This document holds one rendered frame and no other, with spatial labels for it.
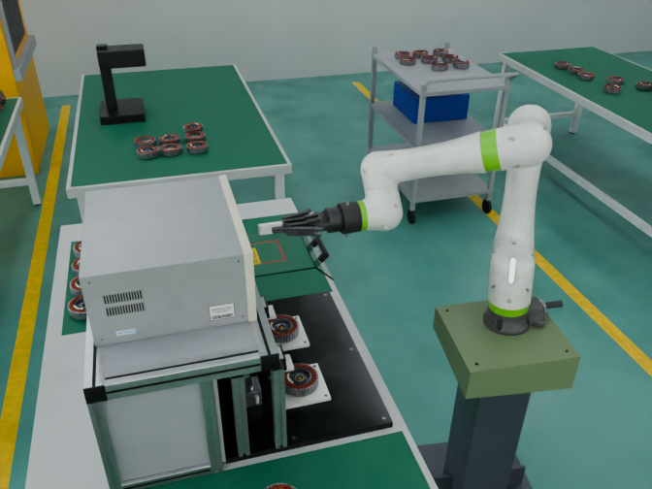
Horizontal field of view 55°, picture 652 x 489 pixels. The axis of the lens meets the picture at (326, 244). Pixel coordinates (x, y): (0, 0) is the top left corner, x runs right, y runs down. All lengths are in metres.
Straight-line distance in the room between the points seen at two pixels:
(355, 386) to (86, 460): 0.77
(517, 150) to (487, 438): 1.04
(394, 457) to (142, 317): 0.76
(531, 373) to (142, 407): 1.10
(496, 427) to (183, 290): 1.23
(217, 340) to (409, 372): 1.69
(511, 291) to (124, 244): 1.11
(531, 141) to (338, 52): 5.56
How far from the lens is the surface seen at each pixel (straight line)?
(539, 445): 2.94
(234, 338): 1.57
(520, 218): 2.04
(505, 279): 1.94
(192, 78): 4.69
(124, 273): 1.49
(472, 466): 2.42
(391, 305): 3.51
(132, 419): 1.60
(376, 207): 1.84
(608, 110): 4.44
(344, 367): 1.98
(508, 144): 1.77
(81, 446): 1.91
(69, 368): 2.15
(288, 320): 2.08
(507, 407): 2.25
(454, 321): 2.08
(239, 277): 1.53
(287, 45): 7.04
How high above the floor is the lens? 2.12
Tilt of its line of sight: 32 degrees down
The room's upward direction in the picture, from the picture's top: 1 degrees clockwise
